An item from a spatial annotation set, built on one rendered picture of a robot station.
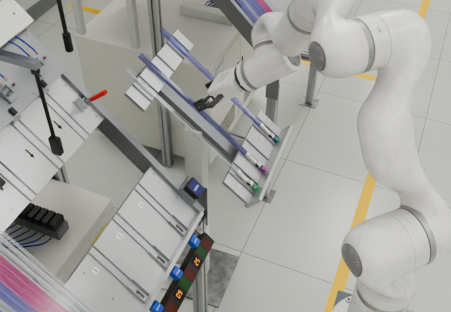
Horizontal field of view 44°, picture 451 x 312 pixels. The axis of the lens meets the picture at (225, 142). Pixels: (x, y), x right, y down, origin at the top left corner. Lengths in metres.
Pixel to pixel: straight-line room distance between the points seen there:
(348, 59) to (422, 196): 0.30
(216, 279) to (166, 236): 0.82
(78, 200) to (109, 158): 1.03
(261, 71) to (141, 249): 0.55
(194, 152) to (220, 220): 0.78
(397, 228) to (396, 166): 0.12
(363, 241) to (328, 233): 1.43
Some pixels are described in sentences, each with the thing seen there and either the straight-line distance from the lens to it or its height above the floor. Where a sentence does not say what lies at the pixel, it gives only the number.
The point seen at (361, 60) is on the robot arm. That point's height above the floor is 1.40.
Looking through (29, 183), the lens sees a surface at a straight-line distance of 1.34.
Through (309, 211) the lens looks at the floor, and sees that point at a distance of 2.55.
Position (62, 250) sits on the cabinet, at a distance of 1.68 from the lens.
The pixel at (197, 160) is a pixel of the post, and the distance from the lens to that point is 1.76.
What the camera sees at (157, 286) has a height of 0.73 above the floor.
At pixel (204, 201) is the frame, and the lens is 1.63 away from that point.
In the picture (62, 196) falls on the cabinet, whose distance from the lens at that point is 1.82.
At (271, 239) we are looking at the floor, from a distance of 2.43.
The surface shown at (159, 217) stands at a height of 0.78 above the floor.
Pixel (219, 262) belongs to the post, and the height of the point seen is 0.01.
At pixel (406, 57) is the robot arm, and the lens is 1.04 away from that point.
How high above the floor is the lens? 1.94
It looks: 43 degrees down
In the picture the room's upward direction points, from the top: 1 degrees clockwise
